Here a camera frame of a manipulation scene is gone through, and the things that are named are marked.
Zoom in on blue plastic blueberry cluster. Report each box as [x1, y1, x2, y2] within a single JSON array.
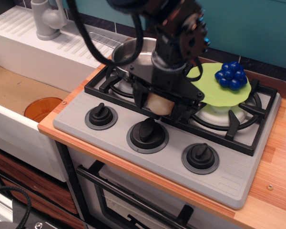
[[214, 62, 248, 91]]

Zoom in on black middle stove knob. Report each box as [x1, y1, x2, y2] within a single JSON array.
[[126, 118, 169, 154]]

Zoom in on white toy sink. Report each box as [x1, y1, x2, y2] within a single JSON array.
[[0, 5, 129, 183]]

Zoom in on wood grain drawer unit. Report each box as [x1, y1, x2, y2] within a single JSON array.
[[0, 149, 84, 229]]

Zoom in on toy oven door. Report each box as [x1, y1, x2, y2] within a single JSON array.
[[68, 148, 237, 229]]

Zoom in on beige toy potato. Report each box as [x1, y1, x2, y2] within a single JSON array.
[[147, 93, 174, 116]]

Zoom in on grey toy faucet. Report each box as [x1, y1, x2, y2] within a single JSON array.
[[31, 0, 67, 41]]

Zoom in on orange plastic cup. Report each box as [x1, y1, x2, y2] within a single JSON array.
[[24, 97, 62, 123]]

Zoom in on black right stove knob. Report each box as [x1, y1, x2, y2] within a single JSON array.
[[181, 143, 219, 175]]

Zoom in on black burner grate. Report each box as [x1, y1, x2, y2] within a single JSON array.
[[84, 67, 277, 156]]

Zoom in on black stove knob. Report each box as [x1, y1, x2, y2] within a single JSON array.
[[126, 118, 169, 154], [85, 103, 118, 131], [181, 143, 219, 175]]

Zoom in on black cable bottom left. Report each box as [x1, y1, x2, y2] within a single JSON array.
[[0, 186, 32, 229]]

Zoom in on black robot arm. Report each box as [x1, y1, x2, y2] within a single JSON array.
[[108, 0, 210, 123]]

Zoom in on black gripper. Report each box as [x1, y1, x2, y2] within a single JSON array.
[[133, 53, 204, 124]]

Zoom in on grey toy stove top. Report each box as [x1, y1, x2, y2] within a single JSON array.
[[52, 57, 282, 210]]

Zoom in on black oven door handle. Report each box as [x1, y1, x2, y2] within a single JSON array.
[[76, 163, 194, 229]]

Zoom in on lime green plate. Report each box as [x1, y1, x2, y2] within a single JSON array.
[[193, 63, 251, 107]]

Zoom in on stainless steel pot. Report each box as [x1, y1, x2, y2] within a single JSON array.
[[109, 37, 156, 84]]

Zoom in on black left stove knob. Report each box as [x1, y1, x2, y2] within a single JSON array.
[[85, 103, 118, 131]]

